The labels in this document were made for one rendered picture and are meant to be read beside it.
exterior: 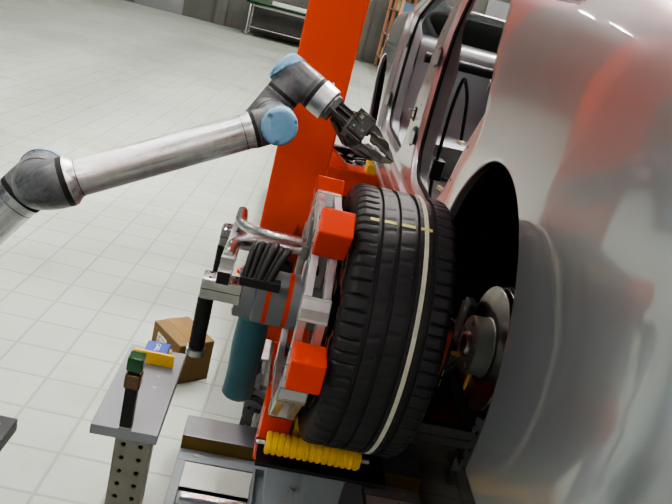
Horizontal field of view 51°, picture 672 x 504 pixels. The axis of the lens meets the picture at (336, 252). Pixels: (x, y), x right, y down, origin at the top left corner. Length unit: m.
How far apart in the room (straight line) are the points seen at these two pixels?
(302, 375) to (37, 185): 0.72
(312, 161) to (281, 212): 0.18
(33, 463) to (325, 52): 1.56
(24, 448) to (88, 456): 0.20
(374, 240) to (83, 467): 1.37
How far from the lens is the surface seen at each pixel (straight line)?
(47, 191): 1.69
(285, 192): 2.11
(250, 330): 1.92
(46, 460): 2.54
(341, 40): 2.03
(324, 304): 1.51
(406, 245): 1.55
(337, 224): 1.49
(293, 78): 1.82
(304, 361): 1.46
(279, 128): 1.68
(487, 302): 1.90
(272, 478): 2.22
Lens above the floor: 1.58
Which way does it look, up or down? 19 degrees down
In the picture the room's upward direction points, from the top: 15 degrees clockwise
